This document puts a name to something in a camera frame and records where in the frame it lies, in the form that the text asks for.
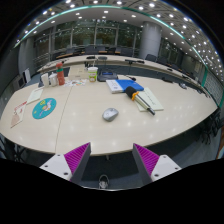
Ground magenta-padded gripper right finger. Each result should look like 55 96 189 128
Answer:
132 143 183 186

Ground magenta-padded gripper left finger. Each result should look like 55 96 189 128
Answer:
39 142 92 184

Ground silver grey computer mouse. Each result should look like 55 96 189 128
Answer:
101 107 120 123

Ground round teal printed mouse pad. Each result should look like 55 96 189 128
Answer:
31 97 58 120

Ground pale green paper sheet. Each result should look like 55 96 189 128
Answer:
134 87 165 113

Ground black handheld microphone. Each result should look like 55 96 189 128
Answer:
124 86 157 116

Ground red and white pamphlet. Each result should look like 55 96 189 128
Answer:
9 100 28 129

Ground colourful sticker sheet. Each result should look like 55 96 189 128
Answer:
64 78 88 88

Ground white printed document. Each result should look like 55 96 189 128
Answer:
26 87 45 105

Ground blue and white book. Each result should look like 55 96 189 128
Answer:
105 78 145 95

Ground green printed paper cup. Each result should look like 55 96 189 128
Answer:
87 66 99 83

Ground red drink bottle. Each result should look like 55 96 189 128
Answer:
55 62 66 86

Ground black desk microphone base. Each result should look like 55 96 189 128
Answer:
96 70 119 83

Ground long curved conference desk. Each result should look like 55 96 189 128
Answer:
36 54 208 88

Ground dark office chairs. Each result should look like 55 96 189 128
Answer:
54 44 168 64

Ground ceiling lights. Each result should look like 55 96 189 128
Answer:
13 0 224 78

